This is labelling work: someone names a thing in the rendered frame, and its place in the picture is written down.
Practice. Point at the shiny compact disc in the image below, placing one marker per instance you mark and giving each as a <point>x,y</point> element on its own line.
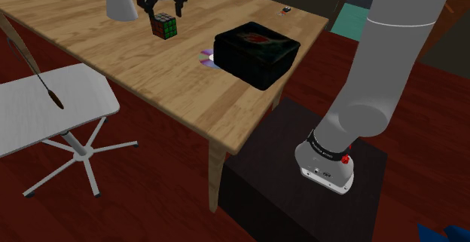
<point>205,59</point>

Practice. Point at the black box with red mark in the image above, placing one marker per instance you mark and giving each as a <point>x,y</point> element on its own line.
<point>257,55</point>

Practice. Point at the colourful puzzle cube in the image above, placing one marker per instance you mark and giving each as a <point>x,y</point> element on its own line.
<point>164,26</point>

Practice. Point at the wooden table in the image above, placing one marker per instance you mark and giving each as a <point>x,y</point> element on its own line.
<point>147,68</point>

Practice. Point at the small black orange object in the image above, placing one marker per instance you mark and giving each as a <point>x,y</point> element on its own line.
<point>284,11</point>

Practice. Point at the teal furniture piece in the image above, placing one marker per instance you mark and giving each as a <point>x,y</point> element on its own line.
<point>350,22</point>

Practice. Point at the blue angular object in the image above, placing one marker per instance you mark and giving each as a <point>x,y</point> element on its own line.
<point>440,234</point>

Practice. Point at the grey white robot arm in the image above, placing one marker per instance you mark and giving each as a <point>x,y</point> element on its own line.
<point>382,68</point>

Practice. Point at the white swivel chair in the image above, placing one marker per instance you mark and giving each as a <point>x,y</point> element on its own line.
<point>40,105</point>

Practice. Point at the dark robot stand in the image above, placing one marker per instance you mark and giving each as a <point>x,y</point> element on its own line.
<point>271,182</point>

